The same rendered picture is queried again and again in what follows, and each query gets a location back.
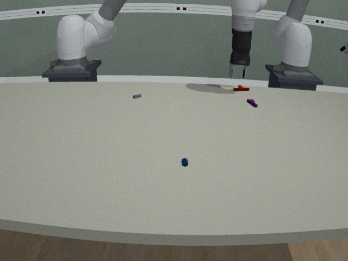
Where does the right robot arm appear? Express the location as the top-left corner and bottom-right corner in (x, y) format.
(49, 0), (267, 72)

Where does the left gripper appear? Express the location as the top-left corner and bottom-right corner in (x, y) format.
(340, 42), (348, 55)

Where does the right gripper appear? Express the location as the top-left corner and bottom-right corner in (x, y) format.
(229, 15), (255, 79)

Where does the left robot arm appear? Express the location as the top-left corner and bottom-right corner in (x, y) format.
(271, 0), (314, 78)

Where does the purple rod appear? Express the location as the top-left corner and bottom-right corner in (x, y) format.
(247, 99), (258, 108)

